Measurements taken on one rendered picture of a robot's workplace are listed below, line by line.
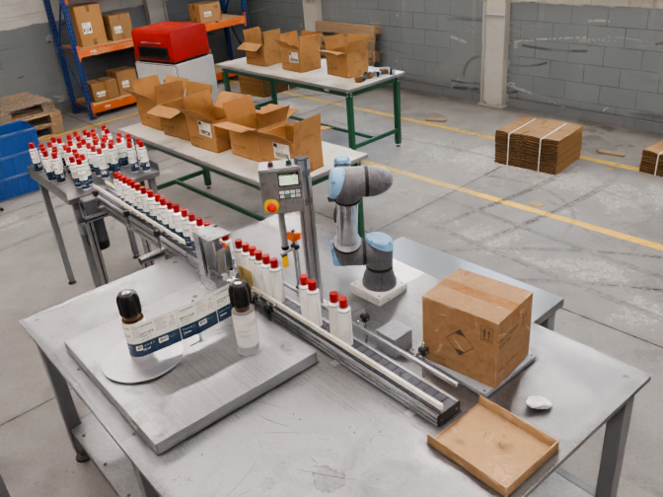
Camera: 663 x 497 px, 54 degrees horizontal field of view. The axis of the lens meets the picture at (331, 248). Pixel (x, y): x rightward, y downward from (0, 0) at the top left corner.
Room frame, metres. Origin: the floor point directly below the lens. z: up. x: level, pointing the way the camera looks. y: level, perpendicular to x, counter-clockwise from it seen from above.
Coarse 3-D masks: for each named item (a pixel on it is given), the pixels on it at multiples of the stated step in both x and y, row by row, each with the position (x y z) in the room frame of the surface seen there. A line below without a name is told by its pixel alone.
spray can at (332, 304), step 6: (330, 294) 2.06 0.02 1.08; (336, 294) 2.06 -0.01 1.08; (330, 300) 2.06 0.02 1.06; (336, 300) 2.05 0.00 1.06; (330, 306) 2.05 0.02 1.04; (336, 306) 2.04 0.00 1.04; (330, 312) 2.05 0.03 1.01; (336, 312) 2.04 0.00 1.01; (330, 318) 2.05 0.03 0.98; (336, 318) 2.04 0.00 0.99; (330, 324) 2.06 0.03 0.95; (336, 324) 2.04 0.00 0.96; (336, 330) 2.04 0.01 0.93; (336, 336) 2.04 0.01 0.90
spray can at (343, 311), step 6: (342, 300) 2.01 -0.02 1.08; (342, 306) 2.01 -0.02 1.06; (348, 306) 2.03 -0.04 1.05; (342, 312) 2.00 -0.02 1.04; (348, 312) 2.00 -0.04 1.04; (342, 318) 2.00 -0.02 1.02; (348, 318) 2.00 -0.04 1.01; (342, 324) 2.00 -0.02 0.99; (348, 324) 2.00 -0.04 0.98; (342, 330) 2.00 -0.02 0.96; (348, 330) 2.00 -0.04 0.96; (342, 336) 2.00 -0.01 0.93; (348, 336) 2.00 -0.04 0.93; (348, 342) 2.00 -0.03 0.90
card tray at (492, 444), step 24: (480, 408) 1.66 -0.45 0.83; (456, 432) 1.56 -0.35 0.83; (480, 432) 1.55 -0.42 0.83; (504, 432) 1.54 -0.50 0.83; (528, 432) 1.54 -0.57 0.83; (456, 456) 1.44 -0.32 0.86; (480, 456) 1.46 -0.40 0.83; (504, 456) 1.45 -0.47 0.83; (528, 456) 1.44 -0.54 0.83; (504, 480) 1.35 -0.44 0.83
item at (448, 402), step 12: (192, 252) 2.88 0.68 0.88; (264, 300) 2.38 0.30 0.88; (288, 300) 2.37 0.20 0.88; (300, 312) 2.27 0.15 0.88; (300, 324) 2.18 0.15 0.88; (324, 324) 2.16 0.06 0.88; (324, 336) 2.08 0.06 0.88; (360, 348) 1.99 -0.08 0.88; (360, 360) 1.92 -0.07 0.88; (384, 360) 1.90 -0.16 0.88; (396, 372) 1.83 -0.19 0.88; (408, 372) 1.83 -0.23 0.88; (396, 384) 1.77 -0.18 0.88; (420, 384) 1.76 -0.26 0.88; (432, 396) 1.69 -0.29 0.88; (444, 396) 1.68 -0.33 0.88; (432, 408) 1.63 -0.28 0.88; (444, 408) 1.63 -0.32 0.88
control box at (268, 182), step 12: (264, 168) 2.39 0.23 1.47; (276, 168) 2.38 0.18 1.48; (288, 168) 2.37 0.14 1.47; (300, 168) 2.37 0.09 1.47; (264, 180) 2.36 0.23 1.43; (276, 180) 2.36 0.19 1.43; (300, 180) 2.37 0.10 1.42; (264, 192) 2.36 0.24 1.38; (276, 192) 2.36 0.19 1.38; (264, 204) 2.36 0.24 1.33; (276, 204) 2.36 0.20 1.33; (288, 204) 2.37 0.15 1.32; (300, 204) 2.37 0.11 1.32
